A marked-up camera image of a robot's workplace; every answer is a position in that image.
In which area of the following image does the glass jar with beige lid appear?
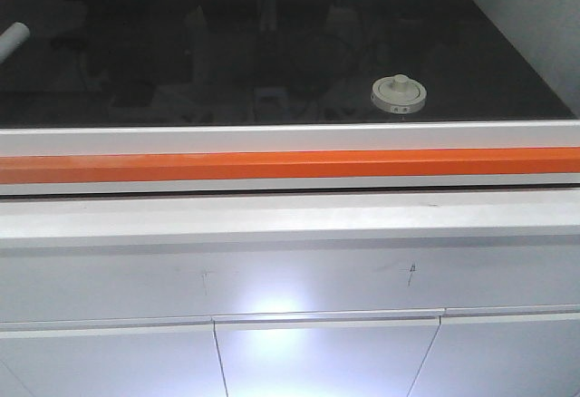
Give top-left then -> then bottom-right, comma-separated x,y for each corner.
370,74 -> 427,115

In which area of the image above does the fume hood sash orange handle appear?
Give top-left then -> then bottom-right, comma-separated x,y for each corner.
1,121 -> 579,196

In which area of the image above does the white base cabinet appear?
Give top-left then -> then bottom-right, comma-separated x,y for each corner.
1,189 -> 579,396

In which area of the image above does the rolled white poster paper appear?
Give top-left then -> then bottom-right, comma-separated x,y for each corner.
0,22 -> 31,63

